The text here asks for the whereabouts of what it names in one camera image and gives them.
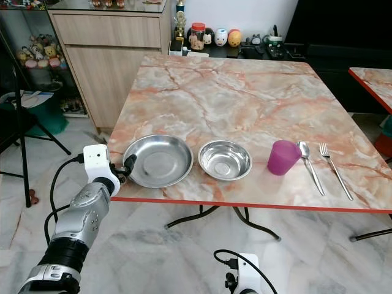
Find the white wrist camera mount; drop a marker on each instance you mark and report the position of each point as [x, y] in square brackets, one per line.
[248, 275]
[99, 160]

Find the light wooden cabinet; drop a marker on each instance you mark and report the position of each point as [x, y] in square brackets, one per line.
[107, 67]

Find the green bin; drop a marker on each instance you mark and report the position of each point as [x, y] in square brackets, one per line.
[52, 116]

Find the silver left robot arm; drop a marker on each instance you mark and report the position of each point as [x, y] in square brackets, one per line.
[86, 211]

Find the marble table with red edge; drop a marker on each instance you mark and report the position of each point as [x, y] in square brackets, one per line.
[239, 95]
[373, 82]

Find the yellow bear plush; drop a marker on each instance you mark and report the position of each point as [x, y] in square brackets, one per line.
[50, 52]

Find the red lidded jar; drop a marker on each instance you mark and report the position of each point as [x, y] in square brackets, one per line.
[197, 35]

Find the glass display shelf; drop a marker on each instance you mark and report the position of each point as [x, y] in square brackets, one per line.
[37, 79]

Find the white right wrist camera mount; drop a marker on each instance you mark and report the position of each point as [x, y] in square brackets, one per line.
[248, 275]

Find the purple plastic cup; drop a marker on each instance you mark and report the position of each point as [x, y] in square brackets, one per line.
[283, 159]

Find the gold trophy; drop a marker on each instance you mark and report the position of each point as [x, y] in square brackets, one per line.
[179, 27]

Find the black metal stand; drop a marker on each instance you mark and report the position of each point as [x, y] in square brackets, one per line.
[23, 122]

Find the steel fork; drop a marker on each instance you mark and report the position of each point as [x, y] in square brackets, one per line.
[335, 171]

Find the steel spoon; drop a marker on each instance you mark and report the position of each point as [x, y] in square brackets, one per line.
[304, 150]

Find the small red floor item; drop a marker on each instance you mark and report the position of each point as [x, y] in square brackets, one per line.
[31, 197]

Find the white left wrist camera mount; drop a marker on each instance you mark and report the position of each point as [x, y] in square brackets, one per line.
[99, 160]

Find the small steel bowl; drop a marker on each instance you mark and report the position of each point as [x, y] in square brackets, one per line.
[225, 160]

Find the green white mug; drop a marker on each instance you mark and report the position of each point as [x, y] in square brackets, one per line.
[274, 41]

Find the orange round figurine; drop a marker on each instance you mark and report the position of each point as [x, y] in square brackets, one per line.
[234, 38]

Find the large steel plate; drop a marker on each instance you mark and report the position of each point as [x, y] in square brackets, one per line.
[158, 160]

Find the black television cabinet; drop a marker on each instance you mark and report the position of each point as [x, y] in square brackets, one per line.
[331, 30]

